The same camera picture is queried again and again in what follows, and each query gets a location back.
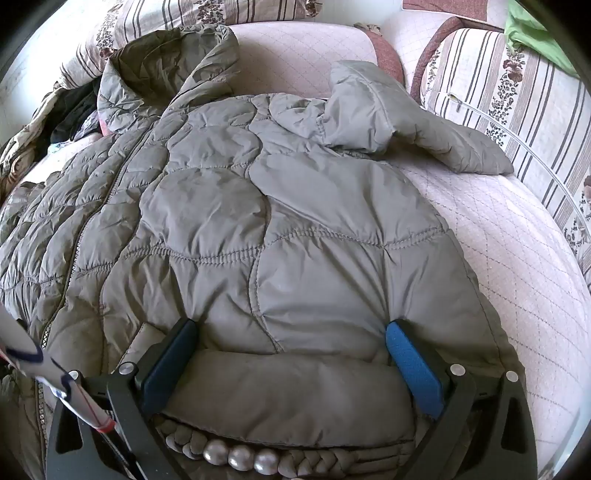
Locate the olive quilted down jacket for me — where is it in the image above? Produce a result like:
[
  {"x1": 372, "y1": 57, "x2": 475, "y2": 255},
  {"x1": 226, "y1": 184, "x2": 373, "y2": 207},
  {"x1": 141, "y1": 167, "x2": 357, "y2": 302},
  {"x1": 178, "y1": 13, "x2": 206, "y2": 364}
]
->
[{"x1": 0, "y1": 24, "x2": 527, "y2": 480}]

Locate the green padded cloth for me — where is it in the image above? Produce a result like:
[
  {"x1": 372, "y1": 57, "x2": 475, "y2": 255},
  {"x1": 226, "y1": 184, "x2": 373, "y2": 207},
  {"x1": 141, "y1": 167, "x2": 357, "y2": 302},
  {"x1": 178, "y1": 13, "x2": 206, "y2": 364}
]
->
[{"x1": 505, "y1": 0, "x2": 580, "y2": 77}]

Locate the grey braided pearl cord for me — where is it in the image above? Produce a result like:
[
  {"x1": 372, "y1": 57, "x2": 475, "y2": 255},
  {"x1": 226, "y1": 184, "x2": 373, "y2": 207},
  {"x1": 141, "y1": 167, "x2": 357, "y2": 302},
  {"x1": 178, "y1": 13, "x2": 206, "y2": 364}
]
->
[{"x1": 157, "y1": 415, "x2": 416, "y2": 472}]

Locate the black clothes pile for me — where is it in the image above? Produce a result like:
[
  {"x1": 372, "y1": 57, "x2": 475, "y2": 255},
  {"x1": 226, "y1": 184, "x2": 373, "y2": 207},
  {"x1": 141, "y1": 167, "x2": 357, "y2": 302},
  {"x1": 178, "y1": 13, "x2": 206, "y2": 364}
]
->
[{"x1": 51, "y1": 83, "x2": 112, "y2": 144}]

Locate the white printed strap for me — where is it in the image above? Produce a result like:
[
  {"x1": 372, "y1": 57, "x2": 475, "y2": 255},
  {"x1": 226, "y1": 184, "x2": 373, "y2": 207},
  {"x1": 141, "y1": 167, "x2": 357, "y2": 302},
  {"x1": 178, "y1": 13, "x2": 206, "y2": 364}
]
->
[{"x1": 0, "y1": 302, "x2": 116, "y2": 432}]

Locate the pink quilted sofa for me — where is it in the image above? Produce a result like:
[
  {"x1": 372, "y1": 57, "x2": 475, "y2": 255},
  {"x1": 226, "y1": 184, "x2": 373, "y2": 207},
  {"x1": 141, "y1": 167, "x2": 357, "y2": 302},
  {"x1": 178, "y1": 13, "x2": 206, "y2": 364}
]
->
[{"x1": 0, "y1": 0, "x2": 591, "y2": 480}]

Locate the beige patterned blanket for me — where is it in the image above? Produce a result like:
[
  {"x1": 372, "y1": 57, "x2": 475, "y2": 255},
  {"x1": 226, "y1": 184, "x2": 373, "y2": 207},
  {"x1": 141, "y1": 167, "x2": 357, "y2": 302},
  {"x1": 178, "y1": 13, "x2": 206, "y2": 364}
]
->
[{"x1": 0, "y1": 88, "x2": 65, "y2": 195}]

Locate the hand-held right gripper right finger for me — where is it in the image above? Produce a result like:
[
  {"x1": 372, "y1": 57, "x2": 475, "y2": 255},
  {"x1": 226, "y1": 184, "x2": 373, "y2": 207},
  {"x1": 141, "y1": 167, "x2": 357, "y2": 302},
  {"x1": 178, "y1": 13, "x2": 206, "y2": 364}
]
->
[{"x1": 385, "y1": 319, "x2": 539, "y2": 480}]

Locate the striped floral pillow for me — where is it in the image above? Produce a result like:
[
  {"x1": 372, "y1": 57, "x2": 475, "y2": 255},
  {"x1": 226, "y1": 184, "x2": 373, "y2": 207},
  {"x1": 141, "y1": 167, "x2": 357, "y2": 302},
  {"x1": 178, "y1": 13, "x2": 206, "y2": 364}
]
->
[
  {"x1": 60, "y1": 0, "x2": 402, "y2": 88},
  {"x1": 425, "y1": 28, "x2": 591, "y2": 259}
]

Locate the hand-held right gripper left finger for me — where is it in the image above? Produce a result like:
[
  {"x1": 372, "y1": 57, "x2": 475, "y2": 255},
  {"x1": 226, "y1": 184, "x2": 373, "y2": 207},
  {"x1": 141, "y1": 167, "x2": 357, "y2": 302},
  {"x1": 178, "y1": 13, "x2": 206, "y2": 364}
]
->
[{"x1": 46, "y1": 318, "x2": 199, "y2": 480}]

